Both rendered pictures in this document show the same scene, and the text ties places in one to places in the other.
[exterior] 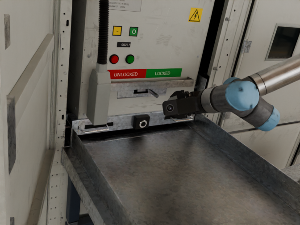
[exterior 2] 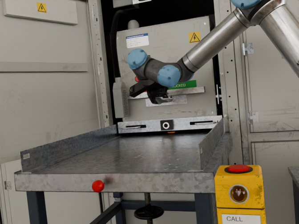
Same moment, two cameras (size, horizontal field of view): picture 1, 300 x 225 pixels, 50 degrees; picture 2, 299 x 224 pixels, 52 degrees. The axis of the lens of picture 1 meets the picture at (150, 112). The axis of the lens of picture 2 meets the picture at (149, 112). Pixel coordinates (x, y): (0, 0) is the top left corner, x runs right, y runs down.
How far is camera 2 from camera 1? 1.21 m
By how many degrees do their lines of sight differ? 55
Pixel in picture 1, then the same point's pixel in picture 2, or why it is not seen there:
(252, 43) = (254, 44)
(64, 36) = (100, 66)
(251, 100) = (134, 59)
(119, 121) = (150, 124)
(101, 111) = (118, 108)
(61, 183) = not seen: hidden behind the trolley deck
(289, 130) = not seen: outside the picture
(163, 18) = (167, 46)
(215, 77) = (226, 82)
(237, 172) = not seen: hidden behind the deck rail
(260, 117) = (152, 72)
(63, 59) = (101, 79)
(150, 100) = (174, 108)
